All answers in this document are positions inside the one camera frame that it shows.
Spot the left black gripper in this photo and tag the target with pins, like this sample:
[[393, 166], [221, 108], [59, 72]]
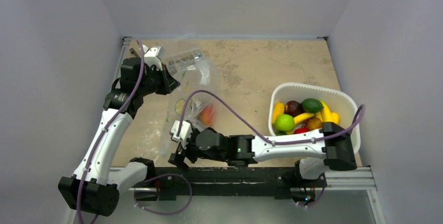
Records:
[[168, 83]]

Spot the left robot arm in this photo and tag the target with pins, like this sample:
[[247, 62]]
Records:
[[92, 188]]

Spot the white plastic basket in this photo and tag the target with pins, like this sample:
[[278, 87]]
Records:
[[346, 101]]

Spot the yellow fake banana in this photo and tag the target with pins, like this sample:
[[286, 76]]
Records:
[[325, 114]]

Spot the red apple in basket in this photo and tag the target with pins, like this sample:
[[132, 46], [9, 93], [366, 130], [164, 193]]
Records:
[[301, 130]]

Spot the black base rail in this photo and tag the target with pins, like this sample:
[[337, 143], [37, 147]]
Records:
[[275, 182]]

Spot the brown fake kiwi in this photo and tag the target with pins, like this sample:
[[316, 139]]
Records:
[[314, 123]]

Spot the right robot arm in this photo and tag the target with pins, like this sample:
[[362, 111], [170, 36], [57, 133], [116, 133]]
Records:
[[236, 151]]

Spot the dark green fake avocado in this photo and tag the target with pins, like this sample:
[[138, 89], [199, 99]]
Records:
[[311, 105]]

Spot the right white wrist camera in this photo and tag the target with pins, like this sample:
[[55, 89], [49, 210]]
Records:
[[180, 131]]

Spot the black metal T-wrench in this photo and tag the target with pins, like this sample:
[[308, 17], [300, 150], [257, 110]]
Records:
[[134, 53]]

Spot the clear plastic screw box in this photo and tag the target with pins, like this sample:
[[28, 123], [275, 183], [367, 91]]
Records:
[[181, 55]]

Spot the orange fake fruit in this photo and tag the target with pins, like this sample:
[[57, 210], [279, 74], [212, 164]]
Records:
[[207, 115]]

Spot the light green fake apple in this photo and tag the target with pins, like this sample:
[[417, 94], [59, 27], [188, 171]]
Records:
[[284, 123]]

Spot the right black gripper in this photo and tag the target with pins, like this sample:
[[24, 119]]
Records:
[[188, 146]]

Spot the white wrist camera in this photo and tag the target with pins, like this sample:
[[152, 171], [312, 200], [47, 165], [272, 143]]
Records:
[[180, 131], [152, 56]]

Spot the yellow fake lemon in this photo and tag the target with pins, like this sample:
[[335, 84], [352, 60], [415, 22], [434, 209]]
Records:
[[335, 118]]

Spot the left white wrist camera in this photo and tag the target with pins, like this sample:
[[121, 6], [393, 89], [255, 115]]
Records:
[[152, 56]]

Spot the dark red fake fruit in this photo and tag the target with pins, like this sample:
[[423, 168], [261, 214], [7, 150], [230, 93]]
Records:
[[293, 108]]

